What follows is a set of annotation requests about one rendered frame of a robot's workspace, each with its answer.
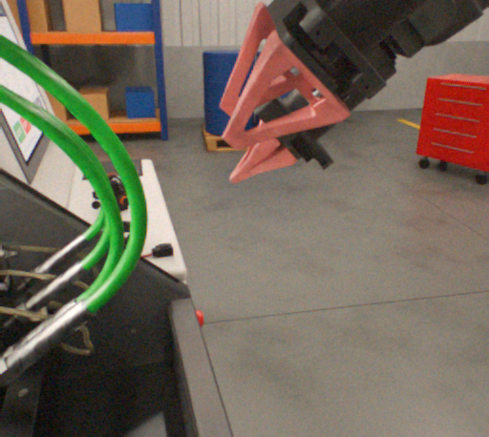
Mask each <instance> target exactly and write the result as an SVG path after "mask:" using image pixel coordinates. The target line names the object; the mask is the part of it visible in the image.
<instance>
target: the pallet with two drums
mask: <svg viewBox="0 0 489 437"><path fill-rule="evenodd" d="M239 53H240V51H209V52H203V53H202V65H203V79H202V82H203V99H204V103H203V106H204V123H202V137H203V140H204V144H206V151H207V152H230V151H246V150H248V148H249V147H248V148H244V149H242V150H235V149H234V148H233V147H224V148H217V143H227V142H225V141H224V140H223V133H224V130H225V128H226V125H227V123H229V121H230V118H231V116H230V115H229V114H226V113H225V112H224V111H223V109H222V108H221V107H220V103H221V101H222V98H223V93H224V90H225V88H226V85H227V83H228V80H230V77H231V74H232V72H233V70H234V67H235V65H236V61H237V58H238V55H239ZM254 67H255V57H254V60H253V62H252V65H251V68H250V70H249V72H248V74H247V76H246V77H245V80H244V84H243V86H242V87H241V90H240V92H239V95H238V97H241V95H242V92H243V90H244V87H245V84H247V82H248V80H249V77H250V76H251V74H252V71H253V69H254ZM292 91H293V90H292ZM292 91H290V92H288V93H286V94H283V95H281V96H279V97H280V98H281V99H283V100H284V99H285V98H286V97H287V95H288V94H290V93H291V92H292ZM254 115H255V121H254ZM260 120H261V119H260V118H259V117H258V116H257V115H256V114H255V113H254V112H253V114H252V116H251V118H250V119H249V120H248V122H246V124H245V126H244V130H246V131H249V130H252V129H254V128H257V126H258V125H259V122H260Z"/></svg>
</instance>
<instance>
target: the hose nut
mask: <svg viewBox="0 0 489 437"><path fill-rule="evenodd" d="M8 357H9V356H6V357H4V358H3V359H1V360H0V385H1V386H2V387H3V386H5V385H7V384H8V383H11V382H12V381H13V380H15V379H16V378H17V377H19V375H20V374H21V373H16V372H13V371H12V370H11V369H10V368H9V366H8V365H7V358H8Z"/></svg>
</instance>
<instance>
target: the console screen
mask: <svg viewBox="0 0 489 437"><path fill-rule="evenodd" d="M0 33H1V34H3V35H4V36H6V37H8V39H11V41H13V42H14V43H16V44H17V45H18V46H20V45H19V42H18V39H17V36H16V34H15V32H14V29H13V27H12V23H11V22H10V20H9V18H8V16H7V13H6V10H5V8H4V5H3V3H2V0H0ZM0 84H1V85H3V86H6V87H7V88H9V89H10V90H12V91H14V92H16V93H19V95H21V96H23V97H25V98H26V99H28V100H30V101H31V102H33V103H35V104H37V105H39V106H40V108H43V109H44V110H46V111H48V109H47V105H46V103H45V100H44V98H43V96H41V93H40V91H39V88H38V86H37V84H36V83H35V82H34V81H32V79H31V78H29V77H28V76H26V75H25V74H23V73H21V72H20V71H18V70H17V69H15V68H14V67H13V66H12V65H11V64H9V63H8V62H6V61H4V60H2V59H1V58H0ZM0 128H2V130H3V132H4V134H5V136H6V138H7V141H8V143H9V145H10V147H11V150H12V151H13V152H14V155H15V157H16V159H17V162H18V164H19V166H20V168H21V171H22V173H23V175H25V178H26V180H27V182H28V183H29V185H32V181H33V179H34V176H35V174H36V172H38V169H39V166H40V164H41V161H42V159H43V157H44V155H45V152H46V150H47V147H48V145H49V143H50V140H49V139H48V138H47V136H46V135H44V134H43V133H42V132H41V131H40V130H37V129H36V128H35V127H33V125H32V124H31V123H30V122H29V121H28V120H26V119H24V118H23V117H22V116H20V115H19V114H17V113H14V112H13V111H11V109H10V108H8V107H7V106H5V105H4V104H1V103H0Z"/></svg>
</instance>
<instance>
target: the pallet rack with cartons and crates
mask: <svg viewBox="0 0 489 437"><path fill-rule="evenodd" d="M7 4H8V6H9V9H10V11H11V14H12V16H13V18H14V21H15V23H16V26H17V29H18V30H19V33H20V35H21V38H23V41H24V44H25V46H26V48H27V51H28V53H30V54H31V55H34V56H35V51H34V46H33V44H40V46H41V53H42V60H43V63H45V64H46V65H47V66H48V67H49V68H52V62H51V56H50V48H49V44H91V45H109V44H154V45H155V61H156V77H157V92H158V107H159V109H155V100H154V91H153V89H152V86H147V87H124V92H125V105H127V110H112V107H110V96H109V89H108V88H107V89H80V90H79V92H78V93H79V94H81V95H83V96H84V97H85V98H86V99H87V100H88V103H89V104H90V105H91V106H92V107H93V108H94V109H95V110H97V111H98V112H99V113H100V114H101V117H102V118H103V119H104V120H105V121H106V123H107V124H108V125H109V126H111V128H112V129H113V130H114V131H115V134H122V133H145V132H161V139H162V141H166V140H168V126H167V110H166V92H165V75H164V58H163V47H162V42H161V23H160V6H159V0H152V4H140V3H117V2H115V3H114V11H115V22H116V30H115V31H104V30H103V27H102V18H101V7H100V0H63V7H64V12H65V14H66V23H67V29H66V30H54V29H53V16H52V13H51V8H50V1H49V0H7ZM44 90H45V89H44ZM45 94H46V96H47V97H48V100H49V102H50V105H51V108H52V111H53V113H54V114H55V116H57V117H58V118H59V119H61V121H62V122H63V123H64V124H67V125H68V126H69V127H70V128H71V129H73V130H74V131H75V132H76V133H77V134H81V135H90V134H91V133H90V132H89V131H88V129H87V128H86V127H85V126H84V125H83V124H82V123H81V122H79V121H78V120H77V119H76V117H75V116H74V115H73V114H72V113H71V112H70V111H69V110H67V109H66V108H65V107H64V106H63V104H62V103H60V102H59V101H58V100H57V99H56V98H55V97H53V96H51V95H50V94H49V93H48V91H46V90H45Z"/></svg>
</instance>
